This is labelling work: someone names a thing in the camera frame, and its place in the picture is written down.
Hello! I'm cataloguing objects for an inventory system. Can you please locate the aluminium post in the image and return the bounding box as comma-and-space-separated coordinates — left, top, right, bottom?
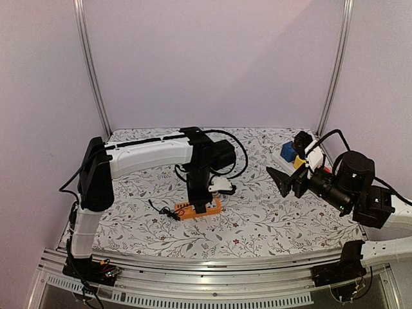
315, 0, 354, 136
73, 0, 112, 138

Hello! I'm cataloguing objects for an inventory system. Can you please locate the floral table mat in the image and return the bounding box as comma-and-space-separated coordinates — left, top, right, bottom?
93, 128, 362, 259

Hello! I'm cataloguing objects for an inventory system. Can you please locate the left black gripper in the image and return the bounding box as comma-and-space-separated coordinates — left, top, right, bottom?
187, 165, 214, 209

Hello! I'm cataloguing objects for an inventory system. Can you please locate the orange power strip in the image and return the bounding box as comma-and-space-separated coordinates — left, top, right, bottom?
174, 198, 223, 221

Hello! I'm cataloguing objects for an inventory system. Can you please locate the left aluminium post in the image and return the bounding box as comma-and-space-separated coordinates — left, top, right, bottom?
73, 0, 112, 138

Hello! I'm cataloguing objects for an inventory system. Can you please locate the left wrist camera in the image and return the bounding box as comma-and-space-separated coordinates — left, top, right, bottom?
208, 175, 236, 195

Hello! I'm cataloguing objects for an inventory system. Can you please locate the right aluminium post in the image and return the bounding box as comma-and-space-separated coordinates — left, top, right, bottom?
315, 0, 354, 136

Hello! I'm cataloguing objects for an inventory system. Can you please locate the aluminium front rail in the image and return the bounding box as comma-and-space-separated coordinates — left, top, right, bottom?
23, 247, 406, 308

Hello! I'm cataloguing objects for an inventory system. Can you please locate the black adapter cable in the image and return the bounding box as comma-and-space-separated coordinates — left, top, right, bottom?
147, 198, 186, 221

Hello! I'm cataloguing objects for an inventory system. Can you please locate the blue cube socket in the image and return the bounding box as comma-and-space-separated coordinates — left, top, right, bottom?
280, 141, 297, 163

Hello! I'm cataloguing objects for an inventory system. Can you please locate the white power strip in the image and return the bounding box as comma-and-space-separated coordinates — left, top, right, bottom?
271, 151, 295, 175

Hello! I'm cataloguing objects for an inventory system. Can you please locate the black power adapter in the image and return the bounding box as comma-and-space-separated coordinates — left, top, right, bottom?
191, 200, 211, 214

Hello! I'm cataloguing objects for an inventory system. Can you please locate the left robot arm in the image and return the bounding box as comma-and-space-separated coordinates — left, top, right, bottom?
59, 127, 244, 286

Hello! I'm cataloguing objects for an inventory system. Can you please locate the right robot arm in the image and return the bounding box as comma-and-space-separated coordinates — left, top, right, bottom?
266, 129, 411, 287

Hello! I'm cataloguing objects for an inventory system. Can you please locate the yellow cube socket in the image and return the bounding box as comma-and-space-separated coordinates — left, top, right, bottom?
294, 155, 306, 170

